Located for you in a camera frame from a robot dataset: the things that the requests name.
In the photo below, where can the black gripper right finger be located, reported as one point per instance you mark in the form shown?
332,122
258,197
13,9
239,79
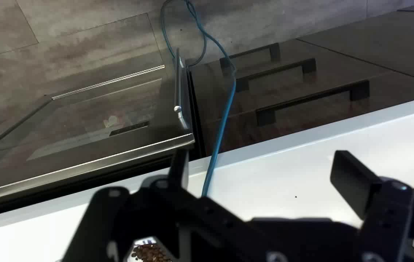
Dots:
390,219

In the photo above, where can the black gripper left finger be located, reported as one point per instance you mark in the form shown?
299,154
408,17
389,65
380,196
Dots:
167,219

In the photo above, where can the dark glossy base cabinet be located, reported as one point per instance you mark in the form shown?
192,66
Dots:
361,53

